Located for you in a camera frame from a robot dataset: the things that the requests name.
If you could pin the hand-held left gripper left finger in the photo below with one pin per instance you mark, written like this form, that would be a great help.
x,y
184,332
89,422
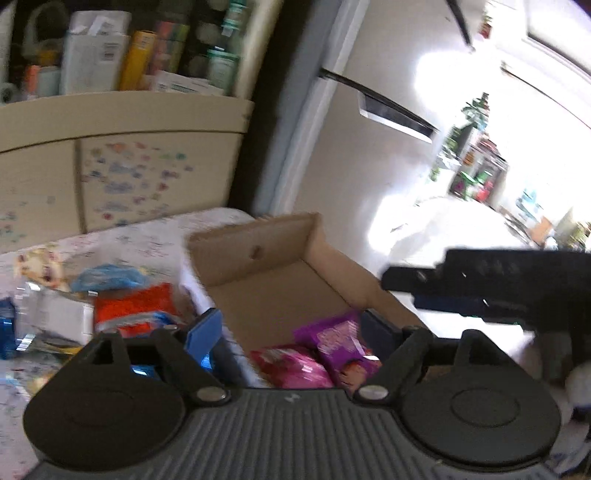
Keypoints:
x,y
203,330

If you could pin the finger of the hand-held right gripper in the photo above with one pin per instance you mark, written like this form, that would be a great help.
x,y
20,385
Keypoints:
x,y
411,278

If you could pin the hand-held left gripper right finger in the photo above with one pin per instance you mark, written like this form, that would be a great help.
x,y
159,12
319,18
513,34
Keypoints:
x,y
376,330

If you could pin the orange red snack packet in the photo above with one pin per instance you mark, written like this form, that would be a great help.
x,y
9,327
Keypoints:
x,y
134,304

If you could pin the brown cardboard box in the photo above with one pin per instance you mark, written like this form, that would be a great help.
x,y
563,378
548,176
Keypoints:
x,y
277,286

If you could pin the silver foil snack packet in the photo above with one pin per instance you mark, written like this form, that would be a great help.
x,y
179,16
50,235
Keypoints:
x,y
51,309

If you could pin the cream yellow bread packet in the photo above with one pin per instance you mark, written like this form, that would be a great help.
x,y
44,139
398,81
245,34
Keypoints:
x,y
41,265

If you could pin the purple snack packet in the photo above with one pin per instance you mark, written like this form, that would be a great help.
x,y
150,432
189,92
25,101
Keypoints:
x,y
332,341

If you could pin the pink snack packet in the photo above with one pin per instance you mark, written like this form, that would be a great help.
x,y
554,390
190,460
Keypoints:
x,y
291,369

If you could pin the light blue snack packet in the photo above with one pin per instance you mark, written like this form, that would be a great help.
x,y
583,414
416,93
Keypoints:
x,y
108,277

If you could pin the floral white tablecloth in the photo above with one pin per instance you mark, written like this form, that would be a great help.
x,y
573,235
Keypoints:
x,y
138,240

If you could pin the colourful display stand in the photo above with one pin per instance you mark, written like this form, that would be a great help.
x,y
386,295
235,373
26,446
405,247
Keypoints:
x,y
480,177

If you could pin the beige refrigerator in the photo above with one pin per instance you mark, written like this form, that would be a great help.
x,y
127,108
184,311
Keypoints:
x,y
332,161

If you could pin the green potted plant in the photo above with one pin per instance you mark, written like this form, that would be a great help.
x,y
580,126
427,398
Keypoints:
x,y
473,115

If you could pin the blue white snack packet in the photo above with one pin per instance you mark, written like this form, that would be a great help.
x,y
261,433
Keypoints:
x,y
7,323

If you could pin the cream cabinet with stickers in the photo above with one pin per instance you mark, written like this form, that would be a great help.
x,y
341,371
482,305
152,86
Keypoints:
x,y
138,115

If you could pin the flat white medicine carton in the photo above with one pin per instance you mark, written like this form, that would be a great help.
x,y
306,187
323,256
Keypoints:
x,y
189,83

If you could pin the yellow carton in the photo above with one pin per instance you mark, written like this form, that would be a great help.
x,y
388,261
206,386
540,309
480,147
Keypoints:
x,y
136,60

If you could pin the multicoloured striped carton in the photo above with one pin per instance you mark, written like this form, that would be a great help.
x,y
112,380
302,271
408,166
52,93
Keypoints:
x,y
173,46

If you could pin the white carton with barcode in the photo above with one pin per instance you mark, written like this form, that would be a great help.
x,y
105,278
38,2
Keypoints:
x,y
94,50

